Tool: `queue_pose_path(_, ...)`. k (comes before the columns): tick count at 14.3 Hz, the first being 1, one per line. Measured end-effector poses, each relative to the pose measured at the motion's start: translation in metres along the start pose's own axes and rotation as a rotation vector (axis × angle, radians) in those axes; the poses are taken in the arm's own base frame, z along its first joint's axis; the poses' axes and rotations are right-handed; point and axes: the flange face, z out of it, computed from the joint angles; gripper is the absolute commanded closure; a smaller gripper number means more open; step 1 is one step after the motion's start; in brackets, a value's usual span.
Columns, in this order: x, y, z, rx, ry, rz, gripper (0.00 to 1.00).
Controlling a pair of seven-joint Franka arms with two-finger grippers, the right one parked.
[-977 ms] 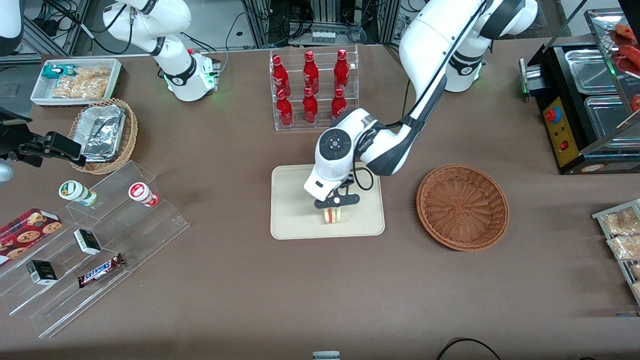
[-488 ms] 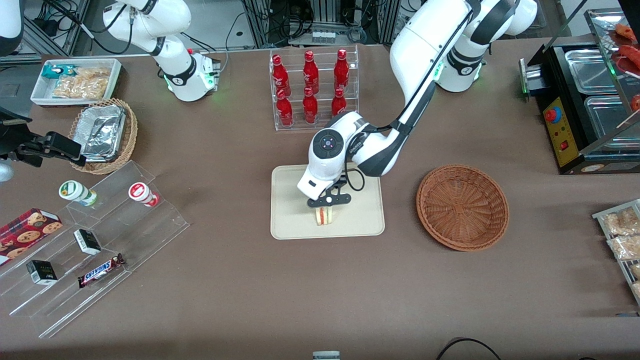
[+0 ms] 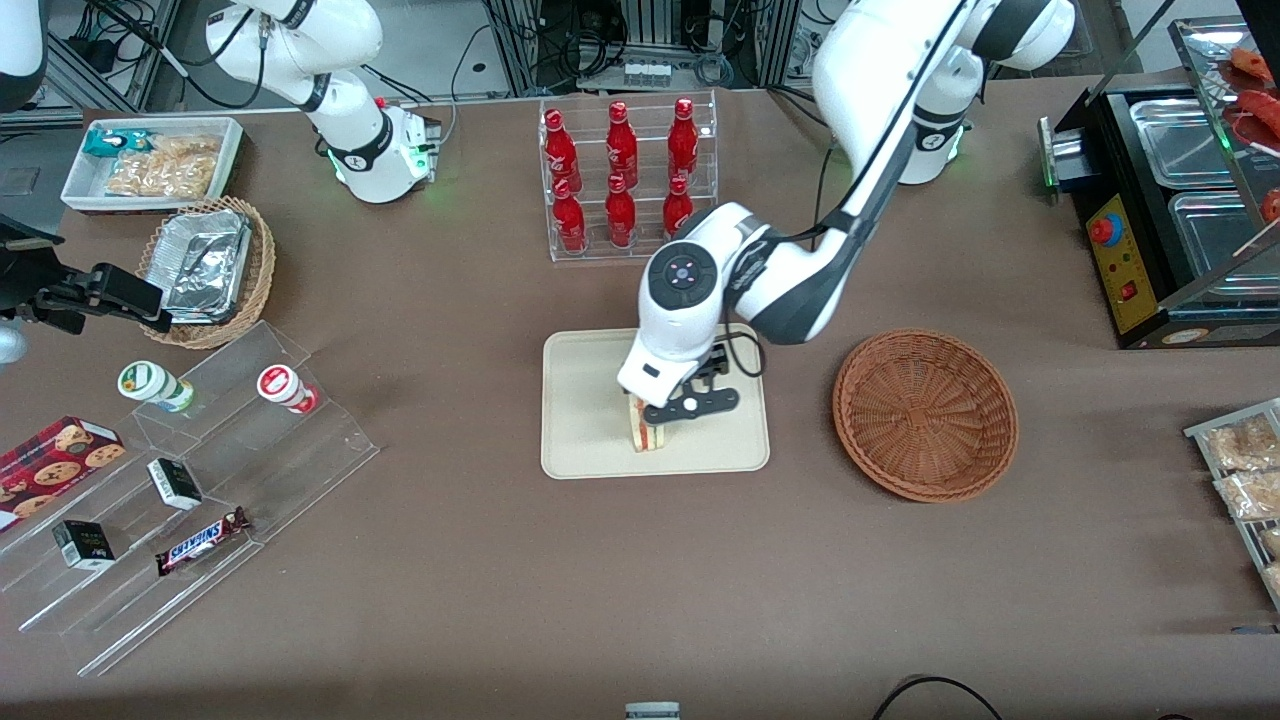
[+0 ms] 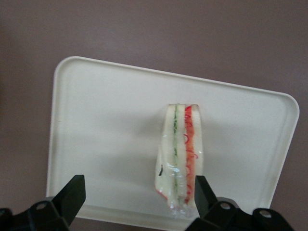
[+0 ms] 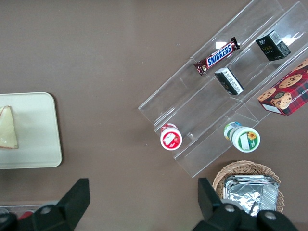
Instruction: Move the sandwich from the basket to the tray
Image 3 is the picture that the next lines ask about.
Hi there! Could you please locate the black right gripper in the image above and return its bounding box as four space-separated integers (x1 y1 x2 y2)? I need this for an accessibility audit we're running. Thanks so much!
0 213 174 337

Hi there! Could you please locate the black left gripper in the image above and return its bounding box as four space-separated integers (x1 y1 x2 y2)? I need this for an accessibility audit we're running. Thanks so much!
690 343 740 398

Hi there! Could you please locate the triangular sandwich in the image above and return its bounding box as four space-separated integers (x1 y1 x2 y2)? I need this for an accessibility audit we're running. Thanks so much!
627 398 675 454

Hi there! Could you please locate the aluminium foil tray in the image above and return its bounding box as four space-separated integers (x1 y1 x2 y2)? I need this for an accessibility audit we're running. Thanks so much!
160 208 254 324

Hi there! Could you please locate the oval tan wicker basket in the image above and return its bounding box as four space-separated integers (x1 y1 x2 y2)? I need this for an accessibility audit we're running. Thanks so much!
136 195 277 351

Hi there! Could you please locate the beige plastic tray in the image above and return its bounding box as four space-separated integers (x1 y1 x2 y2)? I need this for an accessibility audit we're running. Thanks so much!
541 323 772 481

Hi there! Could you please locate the round brown wicker basket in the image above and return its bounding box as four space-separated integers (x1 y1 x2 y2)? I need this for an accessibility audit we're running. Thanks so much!
832 329 1020 504

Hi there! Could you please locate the tray with packaged snacks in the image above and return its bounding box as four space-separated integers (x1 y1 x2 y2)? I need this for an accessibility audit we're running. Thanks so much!
1184 397 1280 613

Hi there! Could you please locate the green lidded white cup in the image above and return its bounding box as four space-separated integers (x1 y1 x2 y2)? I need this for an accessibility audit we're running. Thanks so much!
117 360 197 414

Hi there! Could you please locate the white rectangular bin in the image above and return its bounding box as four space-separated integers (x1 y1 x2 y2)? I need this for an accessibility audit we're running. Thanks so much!
61 116 245 215

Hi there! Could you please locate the clear bag of crackers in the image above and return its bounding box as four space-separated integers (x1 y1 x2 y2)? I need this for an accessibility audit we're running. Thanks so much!
104 134 223 200

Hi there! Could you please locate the red lidded white cup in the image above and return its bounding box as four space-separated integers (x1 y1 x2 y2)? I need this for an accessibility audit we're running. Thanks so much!
256 364 322 416

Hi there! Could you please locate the teal snack packet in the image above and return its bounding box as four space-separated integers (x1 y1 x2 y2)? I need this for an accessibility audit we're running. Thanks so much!
83 128 153 161

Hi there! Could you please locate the red soda bottle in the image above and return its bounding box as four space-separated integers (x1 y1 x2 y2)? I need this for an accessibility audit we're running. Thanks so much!
543 108 584 193
667 97 701 182
552 178 589 254
605 101 640 187
605 174 638 250
662 176 696 241

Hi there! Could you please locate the small black white box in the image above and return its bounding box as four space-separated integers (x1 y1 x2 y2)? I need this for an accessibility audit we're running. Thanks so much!
52 519 117 572
147 457 205 513

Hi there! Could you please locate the red cookie box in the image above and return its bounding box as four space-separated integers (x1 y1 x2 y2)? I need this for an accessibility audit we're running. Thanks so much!
0 416 127 533

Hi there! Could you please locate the clear acrylic stepped shelf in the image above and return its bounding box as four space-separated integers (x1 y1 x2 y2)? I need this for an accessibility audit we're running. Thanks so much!
0 320 382 679

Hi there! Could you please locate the snickers chocolate bar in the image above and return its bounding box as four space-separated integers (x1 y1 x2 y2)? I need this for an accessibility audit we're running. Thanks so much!
155 506 252 578

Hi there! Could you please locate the clear acrylic bottle rack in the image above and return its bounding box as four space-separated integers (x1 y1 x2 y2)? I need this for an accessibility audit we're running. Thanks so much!
538 90 720 264

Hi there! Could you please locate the black food warmer machine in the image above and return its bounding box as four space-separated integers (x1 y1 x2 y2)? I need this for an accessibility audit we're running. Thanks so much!
1038 14 1280 351

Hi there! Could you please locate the steel warmer pan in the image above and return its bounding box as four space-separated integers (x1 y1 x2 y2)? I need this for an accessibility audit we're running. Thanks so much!
1128 97 1243 188
1167 189 1280 302

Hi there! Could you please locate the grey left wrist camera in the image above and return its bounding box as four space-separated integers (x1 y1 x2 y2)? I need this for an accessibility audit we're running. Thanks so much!
644 389 740 427

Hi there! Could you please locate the black table cable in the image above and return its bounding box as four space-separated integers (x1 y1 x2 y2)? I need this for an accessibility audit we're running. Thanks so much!
871 675 1007 720

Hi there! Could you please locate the aluminium frame rack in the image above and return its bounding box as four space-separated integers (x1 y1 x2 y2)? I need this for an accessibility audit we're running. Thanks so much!
478 0 833 97

